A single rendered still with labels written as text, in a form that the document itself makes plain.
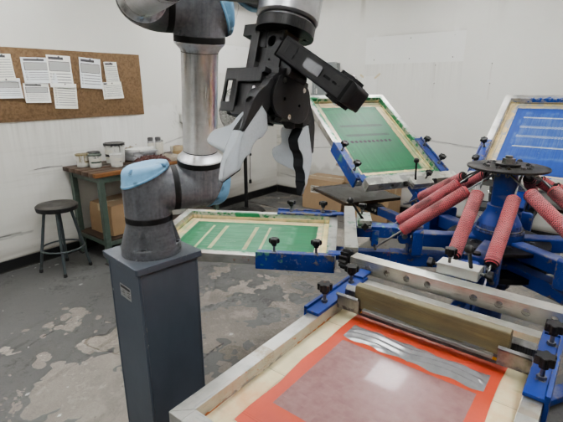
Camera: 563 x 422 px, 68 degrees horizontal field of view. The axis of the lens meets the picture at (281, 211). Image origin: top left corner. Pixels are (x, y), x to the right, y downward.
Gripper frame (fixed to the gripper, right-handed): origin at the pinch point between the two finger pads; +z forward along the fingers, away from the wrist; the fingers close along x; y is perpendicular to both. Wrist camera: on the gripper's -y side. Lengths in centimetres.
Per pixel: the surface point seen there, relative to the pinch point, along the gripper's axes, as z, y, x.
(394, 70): -168, 196, -446
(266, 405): 46, 17, -34
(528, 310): 20, -21, -99
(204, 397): 45, 26, -24
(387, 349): 35, 5, -66
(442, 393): 38, -11, -60
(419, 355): 34, -2, -69
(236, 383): 44, 25, -33
